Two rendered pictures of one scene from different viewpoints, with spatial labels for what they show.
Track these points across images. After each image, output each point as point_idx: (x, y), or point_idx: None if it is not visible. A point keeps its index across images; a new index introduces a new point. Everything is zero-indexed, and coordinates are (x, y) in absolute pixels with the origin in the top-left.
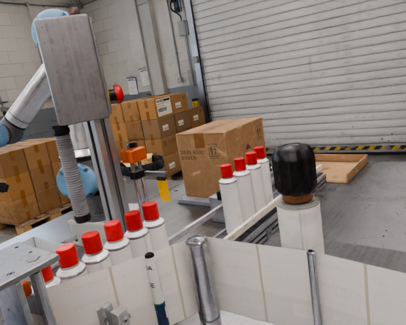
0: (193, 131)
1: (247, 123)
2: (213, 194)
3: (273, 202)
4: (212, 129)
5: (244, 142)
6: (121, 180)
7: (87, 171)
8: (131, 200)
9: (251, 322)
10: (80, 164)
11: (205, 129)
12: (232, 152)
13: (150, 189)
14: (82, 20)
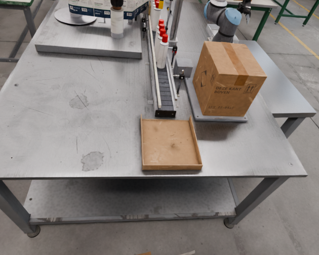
0: (238, 47)
1: (211, 59)
2: (191, 61)
3: (153, 58)
4: (223, 47)
5: (205, 66)
6: (176, 0)
7: (205, 5)
8: (264, 82)
9: (123, 26)
10: (208, 2)
11: (232, 49)
12: (201, 59)
13: (276, 97)
14: None
